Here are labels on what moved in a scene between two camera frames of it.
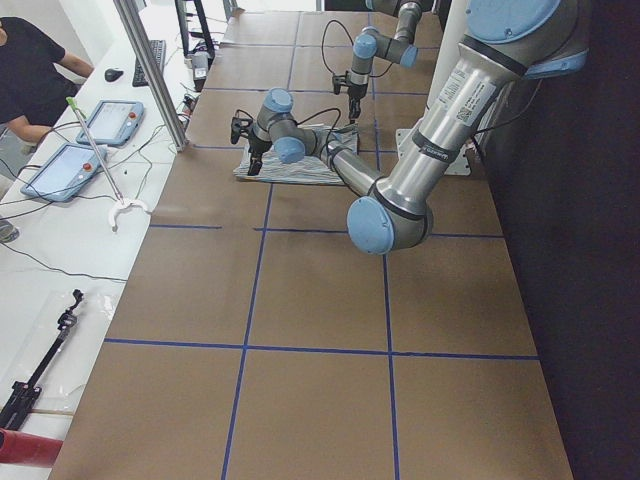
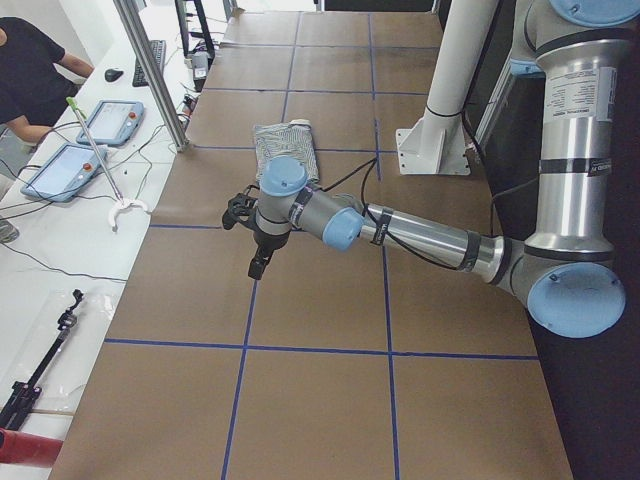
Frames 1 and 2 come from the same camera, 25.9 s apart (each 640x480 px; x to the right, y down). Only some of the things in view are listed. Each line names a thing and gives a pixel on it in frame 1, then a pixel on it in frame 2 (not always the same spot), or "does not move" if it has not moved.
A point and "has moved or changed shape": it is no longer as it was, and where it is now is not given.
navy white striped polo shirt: (311, 169) has moved or changed shape
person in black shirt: (34, 89) does not move
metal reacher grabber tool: (122, 202) does not move
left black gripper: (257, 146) to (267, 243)
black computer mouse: (111, 75) does not move
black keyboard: (139, 77) does not move
